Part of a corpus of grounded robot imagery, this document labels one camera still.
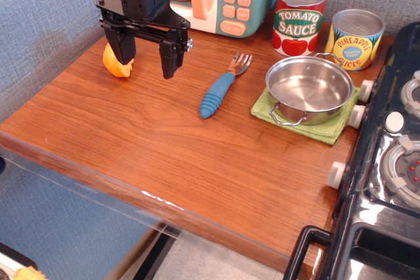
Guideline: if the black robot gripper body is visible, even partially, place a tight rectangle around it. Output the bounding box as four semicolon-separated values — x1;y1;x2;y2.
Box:
96;0;192;51

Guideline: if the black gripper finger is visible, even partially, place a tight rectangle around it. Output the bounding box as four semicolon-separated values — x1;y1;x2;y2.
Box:
104;28;136;65
159;40;184;79

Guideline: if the stainless steel pot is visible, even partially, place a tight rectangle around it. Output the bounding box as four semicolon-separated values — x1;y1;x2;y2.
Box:
265;53;354;127

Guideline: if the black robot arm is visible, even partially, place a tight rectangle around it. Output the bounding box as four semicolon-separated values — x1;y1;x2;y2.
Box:
96;0;192;79

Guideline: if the orange half toy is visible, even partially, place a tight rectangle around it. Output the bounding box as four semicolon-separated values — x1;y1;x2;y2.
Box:
102;43;135;78

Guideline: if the tomato sauce can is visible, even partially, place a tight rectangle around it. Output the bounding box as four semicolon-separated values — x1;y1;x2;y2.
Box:
272;0;326;56

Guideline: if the green folded cloth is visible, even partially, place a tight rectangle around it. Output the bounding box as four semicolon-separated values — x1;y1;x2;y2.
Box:
251;87;360;146

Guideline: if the pineapple slices can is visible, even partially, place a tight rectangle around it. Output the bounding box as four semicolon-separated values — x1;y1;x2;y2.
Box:
325;9;385;71

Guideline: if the white stove knob middle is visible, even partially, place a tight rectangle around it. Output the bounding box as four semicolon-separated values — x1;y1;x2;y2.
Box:
347;105;366;129

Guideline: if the white stove knob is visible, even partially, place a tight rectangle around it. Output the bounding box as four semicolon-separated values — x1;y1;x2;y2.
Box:
358;80;375;103
327;161;347;190
347;105;366;129

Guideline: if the white stove knob upper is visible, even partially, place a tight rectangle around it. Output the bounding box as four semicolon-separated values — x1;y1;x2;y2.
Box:
358;80;375;103

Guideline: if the white stove knob lower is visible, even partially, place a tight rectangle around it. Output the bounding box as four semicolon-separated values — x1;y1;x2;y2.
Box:
327;161;347;190

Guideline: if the orange object bottom left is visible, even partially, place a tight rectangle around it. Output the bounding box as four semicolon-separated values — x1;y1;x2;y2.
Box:
13;267;47;280

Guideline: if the black toy stove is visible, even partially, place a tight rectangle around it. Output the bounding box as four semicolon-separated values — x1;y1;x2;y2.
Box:
284;22;419;279

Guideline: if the blue handled fork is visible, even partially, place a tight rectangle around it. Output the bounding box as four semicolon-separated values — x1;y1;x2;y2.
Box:
199;52;253;119

